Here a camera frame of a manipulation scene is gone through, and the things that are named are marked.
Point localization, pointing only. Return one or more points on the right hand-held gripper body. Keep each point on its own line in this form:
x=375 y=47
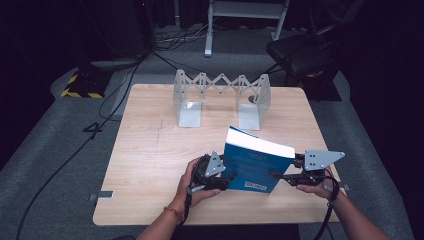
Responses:
x=316 y=161

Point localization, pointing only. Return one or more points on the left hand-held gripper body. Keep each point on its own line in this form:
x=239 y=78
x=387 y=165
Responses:
x=206 y=176

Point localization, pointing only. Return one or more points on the blue book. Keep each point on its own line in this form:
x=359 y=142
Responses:
x=253 y=163

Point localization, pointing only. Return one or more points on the expandable metal book rack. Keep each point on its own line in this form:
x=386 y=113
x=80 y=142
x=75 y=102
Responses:
x=190 y=113

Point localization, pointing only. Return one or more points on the person's left hand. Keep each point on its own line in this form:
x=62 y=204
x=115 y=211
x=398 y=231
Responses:
x=186 y=193

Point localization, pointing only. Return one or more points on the person's right hand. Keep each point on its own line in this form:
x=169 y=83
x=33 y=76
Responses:
x=320 y=190

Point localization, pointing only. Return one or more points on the grey tape strip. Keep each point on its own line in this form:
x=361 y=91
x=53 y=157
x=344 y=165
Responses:
x=345 y=187
x=101 y=195

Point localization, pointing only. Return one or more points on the black chair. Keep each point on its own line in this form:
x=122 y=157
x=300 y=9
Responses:
x=296 y=56

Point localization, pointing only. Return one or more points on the white metal stand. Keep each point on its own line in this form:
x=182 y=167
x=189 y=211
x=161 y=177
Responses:
x=209 y=33

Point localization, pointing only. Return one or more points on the black yellow striped base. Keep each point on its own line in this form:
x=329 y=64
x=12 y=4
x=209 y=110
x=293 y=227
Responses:
x=83 y=88

